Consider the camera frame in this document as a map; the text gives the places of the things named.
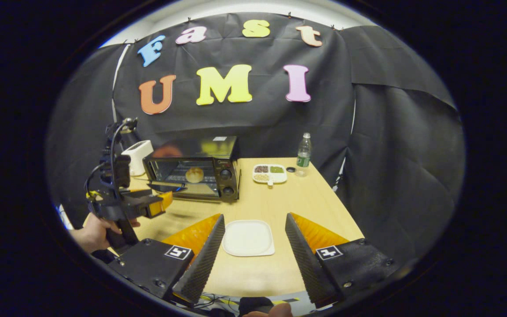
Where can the white toaster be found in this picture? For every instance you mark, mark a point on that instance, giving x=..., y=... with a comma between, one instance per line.
x=139, y=154

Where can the black electric oven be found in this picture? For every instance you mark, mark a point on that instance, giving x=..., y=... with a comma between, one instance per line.
x=227, y=176

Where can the white square plate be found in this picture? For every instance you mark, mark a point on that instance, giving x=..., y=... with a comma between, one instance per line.
x=248, y=237

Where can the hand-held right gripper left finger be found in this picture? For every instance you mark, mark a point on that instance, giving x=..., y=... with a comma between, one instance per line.
x=203, y=259

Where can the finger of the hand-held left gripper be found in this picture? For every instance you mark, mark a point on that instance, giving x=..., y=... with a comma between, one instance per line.
x=165, y=203
x=167, y=188

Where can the clear water bottle green label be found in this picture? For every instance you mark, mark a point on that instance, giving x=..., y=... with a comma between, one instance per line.
x=303, y=154

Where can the white divided snack tray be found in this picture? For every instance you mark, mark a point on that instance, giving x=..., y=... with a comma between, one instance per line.
x=270, y=175

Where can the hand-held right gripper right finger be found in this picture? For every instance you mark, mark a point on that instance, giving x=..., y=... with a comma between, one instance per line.
x=308, y=259

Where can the golden bread bun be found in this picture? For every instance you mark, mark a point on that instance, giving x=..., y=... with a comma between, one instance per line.
x=194, y=175

